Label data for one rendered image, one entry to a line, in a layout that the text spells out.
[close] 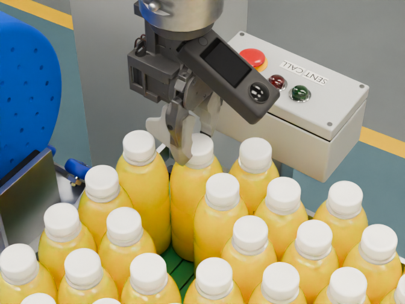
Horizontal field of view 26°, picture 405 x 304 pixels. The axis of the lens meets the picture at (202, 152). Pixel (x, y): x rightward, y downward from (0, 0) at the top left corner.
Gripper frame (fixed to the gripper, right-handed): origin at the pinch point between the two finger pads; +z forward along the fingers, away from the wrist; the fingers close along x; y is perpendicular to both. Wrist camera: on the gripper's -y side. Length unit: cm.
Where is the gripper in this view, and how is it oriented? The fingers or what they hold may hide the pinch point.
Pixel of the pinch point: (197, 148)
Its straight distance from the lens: 106.7
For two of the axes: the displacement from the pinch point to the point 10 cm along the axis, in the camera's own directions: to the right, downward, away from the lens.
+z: 0.0, 6.9, 7.3
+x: -5.7, 6.0, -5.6
